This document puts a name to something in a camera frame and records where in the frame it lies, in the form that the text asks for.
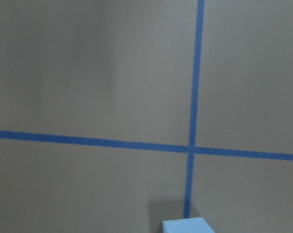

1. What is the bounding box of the light blue foam block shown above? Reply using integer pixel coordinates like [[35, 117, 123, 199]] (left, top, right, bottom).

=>
[[162, 217, 215, 233]]

